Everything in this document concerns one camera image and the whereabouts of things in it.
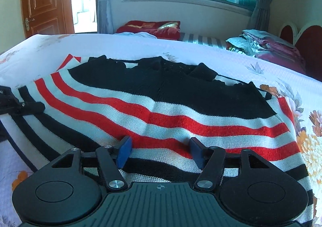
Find striped knit sweater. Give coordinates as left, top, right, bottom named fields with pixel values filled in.
left=1, top=55, right=313, bottom=226

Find floral pink bed sheet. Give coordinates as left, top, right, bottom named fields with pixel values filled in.
left=1, top=34, right=321, bottom=226

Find striped grey white mattress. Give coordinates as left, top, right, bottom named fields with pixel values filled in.
left=179, top=33, right=227, bottom=49

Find stack of folded quilts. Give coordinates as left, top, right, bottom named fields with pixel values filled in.
left=226, top=29, right=306, bottom=74

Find light blue crumpled cloth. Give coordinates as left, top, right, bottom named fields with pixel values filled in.
left=115, top=32, right=157, bottom=39

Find red gold pillow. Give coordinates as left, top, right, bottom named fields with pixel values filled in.
left=116, top=21, right=181, bottom=41

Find red white scalloped headboard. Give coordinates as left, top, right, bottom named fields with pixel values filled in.
left=278, top=21, right=322, bottom=82

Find brass door handle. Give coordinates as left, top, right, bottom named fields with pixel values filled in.
left=25, top=17, right=35, bottom=32

